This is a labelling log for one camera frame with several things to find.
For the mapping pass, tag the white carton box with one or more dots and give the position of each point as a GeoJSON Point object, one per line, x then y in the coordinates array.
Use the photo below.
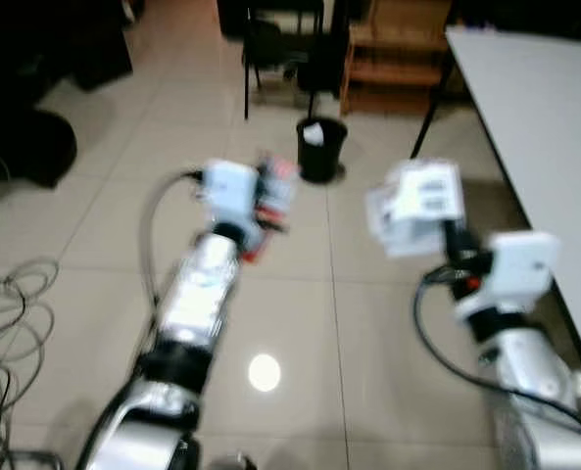
{"type": "Point", "coordinates": [417, 208]}

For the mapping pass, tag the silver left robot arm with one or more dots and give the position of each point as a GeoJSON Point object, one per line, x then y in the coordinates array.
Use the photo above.
{"type": "Point", "coordinates": [197, 294]}

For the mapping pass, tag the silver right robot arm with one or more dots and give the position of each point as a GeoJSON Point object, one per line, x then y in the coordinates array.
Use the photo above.
{"type": "Point", "coordinates": [530, 367]}

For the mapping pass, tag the black rubbish bin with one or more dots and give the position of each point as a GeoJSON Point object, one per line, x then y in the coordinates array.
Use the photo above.
{"type": "Point", "coordinates": [321, 162]}

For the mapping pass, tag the white crumpled paper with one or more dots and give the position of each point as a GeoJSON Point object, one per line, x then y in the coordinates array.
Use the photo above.
{"type": "Point", "coordinates": [314, 133]}

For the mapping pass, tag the black chair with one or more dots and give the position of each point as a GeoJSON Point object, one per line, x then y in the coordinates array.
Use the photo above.
{"type": "Point", "coordinates": [270, 44]}

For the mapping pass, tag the white table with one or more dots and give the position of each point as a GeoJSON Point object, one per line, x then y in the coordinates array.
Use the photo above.
{"type": "Point", "coordinates": [545, 117]}

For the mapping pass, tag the wooden slatted rack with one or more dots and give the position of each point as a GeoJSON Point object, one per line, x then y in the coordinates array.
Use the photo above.
{"type": "Point", "coordinates": [393, 73]}

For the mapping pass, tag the black bulky bag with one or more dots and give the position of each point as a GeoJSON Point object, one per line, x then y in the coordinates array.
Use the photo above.
{"type": "Point", "coordinates": [25, 98]}

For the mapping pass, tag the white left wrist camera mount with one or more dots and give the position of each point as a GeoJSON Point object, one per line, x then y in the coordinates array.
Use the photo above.
{"type": "Point", "coordinates": [229, 191]}

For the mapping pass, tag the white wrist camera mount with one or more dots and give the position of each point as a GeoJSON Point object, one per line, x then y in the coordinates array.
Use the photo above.
{"type": "Point", "coordinates": [229, 191]}
{"type": "Point", "coordinates": [523, 264]}

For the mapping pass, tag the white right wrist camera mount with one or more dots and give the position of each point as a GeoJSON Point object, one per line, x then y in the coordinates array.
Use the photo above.
{"type": "Point", "coordinates": [523, 264]}

